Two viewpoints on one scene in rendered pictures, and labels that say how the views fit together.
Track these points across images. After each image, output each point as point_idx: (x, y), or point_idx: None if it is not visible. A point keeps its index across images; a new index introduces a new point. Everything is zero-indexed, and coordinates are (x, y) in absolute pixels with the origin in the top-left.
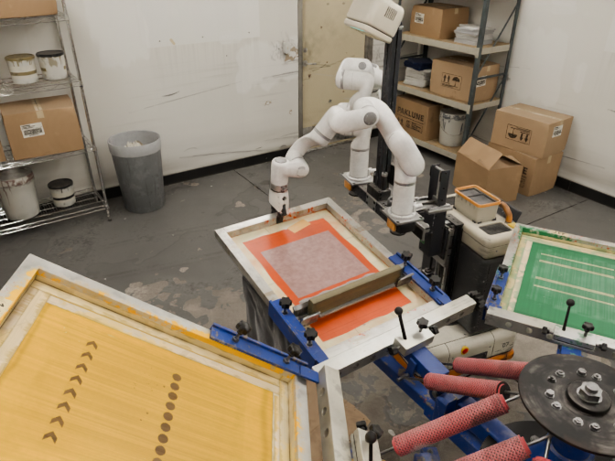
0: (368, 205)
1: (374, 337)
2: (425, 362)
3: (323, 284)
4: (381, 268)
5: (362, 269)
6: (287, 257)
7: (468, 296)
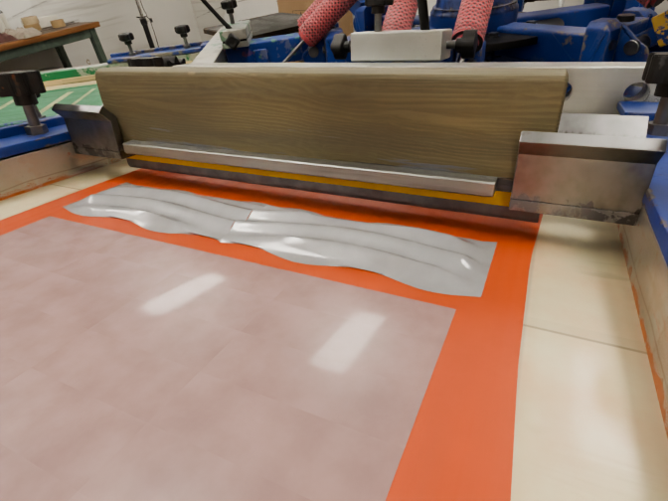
0: None
1: None
2: None
3: (244, 277)
4: (26, 204)
5: (42, 229)
6: None
7: (180, 65)
